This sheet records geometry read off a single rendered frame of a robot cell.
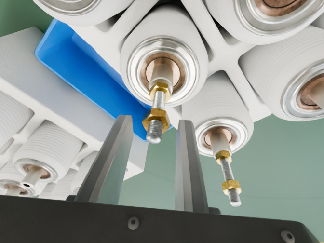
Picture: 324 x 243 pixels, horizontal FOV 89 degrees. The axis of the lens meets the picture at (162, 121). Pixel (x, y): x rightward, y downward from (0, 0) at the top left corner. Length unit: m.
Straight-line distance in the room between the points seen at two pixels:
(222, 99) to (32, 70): 0.35
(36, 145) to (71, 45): 0.24
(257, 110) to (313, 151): 0.50
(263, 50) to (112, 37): 0.20
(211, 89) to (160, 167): 0.54
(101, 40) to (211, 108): 0.17
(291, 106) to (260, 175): 0.64
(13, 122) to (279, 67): 0.41
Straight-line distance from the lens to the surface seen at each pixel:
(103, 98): 0.42
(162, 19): 0.18
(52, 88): 0.41
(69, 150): 0.39
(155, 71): 0.16
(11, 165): 0.49
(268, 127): 0.63
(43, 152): 0.37
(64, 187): 0.51
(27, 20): 0.54
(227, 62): 0.26
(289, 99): 0.23
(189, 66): 0.17
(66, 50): 0.45
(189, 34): 0.17
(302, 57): 0.22
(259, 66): 0.25
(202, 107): 0.22
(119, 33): 0.25
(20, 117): 0.41
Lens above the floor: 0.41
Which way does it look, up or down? 50 degrees down
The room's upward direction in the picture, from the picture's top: 174 degrees counter-clockwise
